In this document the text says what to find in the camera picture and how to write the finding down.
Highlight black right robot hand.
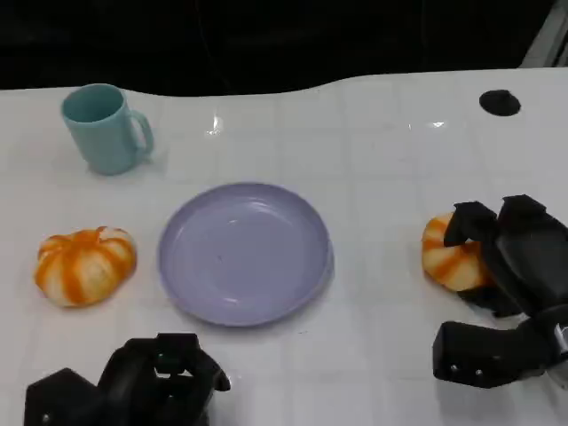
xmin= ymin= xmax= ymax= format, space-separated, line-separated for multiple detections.
xmin=443 ymin=193 xmax=568 ymax=319

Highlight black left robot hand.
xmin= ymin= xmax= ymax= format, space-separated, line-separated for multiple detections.
xmin=98 ymin=333 xmax=232 ymax=426

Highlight orange and white bread roll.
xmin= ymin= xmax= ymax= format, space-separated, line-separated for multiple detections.
xmin=421 ymin=211 xmax=493 ymax=293
xmin=34 ymin=225 xmax=138 ymax=309

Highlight black round table grommet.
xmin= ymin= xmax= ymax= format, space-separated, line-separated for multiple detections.
xmin=478 ymin=89 xmax=522 ymax=117

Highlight lilac plate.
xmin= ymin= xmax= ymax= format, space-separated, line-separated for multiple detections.
xmin=158 ymin=181 xmax=335 ymax=328

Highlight pale green mug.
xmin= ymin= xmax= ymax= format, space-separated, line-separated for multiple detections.
xmin=60 ymin=83 xmax=155 ymax=177

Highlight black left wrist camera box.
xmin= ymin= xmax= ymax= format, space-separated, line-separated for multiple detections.
xmin=24 ymin=367 xmax=102 ymax=426

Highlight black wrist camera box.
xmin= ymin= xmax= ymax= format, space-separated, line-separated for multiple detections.
xmin=24 ymin=367 xmax=102 ymax=426
xmin=432 ymin=321 xmax=556 ymax=391

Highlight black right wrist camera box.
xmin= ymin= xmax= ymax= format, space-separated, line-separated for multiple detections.
xmin=432 ymin=321 xmax=556 ymax=391

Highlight white metal frame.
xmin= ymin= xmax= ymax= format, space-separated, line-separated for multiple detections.
xmin=521 ymin=0 xmax=568 ymax=68

